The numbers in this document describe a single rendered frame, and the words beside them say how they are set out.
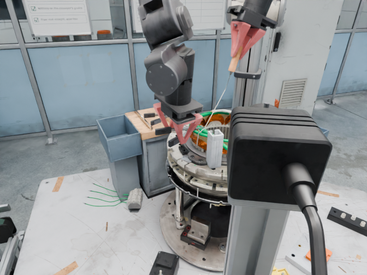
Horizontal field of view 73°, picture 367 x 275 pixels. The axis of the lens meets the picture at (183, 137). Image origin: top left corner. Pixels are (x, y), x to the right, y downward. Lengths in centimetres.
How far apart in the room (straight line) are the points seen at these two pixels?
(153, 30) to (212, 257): 62
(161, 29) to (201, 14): 248
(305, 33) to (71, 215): 274
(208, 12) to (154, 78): 257
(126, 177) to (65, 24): 207
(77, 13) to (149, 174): 209
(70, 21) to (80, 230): 217
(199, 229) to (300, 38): 255
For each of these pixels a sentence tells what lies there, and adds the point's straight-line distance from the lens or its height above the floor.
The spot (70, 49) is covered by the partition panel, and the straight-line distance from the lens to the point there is 285.
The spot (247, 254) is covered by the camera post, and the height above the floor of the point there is 131.
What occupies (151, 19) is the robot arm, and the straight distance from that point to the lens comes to 49.
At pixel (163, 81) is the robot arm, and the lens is 43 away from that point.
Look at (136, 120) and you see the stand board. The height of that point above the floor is 107.
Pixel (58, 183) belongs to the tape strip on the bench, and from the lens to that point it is 116.
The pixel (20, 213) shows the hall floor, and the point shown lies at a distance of 236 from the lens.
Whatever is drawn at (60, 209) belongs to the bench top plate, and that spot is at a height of 78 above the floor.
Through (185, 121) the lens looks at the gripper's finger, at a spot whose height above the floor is 123.
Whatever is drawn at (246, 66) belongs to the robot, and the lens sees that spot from 110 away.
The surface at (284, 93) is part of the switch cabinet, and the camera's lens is 311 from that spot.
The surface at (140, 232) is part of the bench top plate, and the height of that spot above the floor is 78.
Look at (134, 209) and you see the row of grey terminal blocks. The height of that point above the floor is 78.
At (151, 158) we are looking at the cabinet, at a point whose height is 95.
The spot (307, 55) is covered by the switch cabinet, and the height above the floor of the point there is 89.
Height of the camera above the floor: 145
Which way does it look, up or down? 30 degrees down
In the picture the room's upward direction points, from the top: straight up
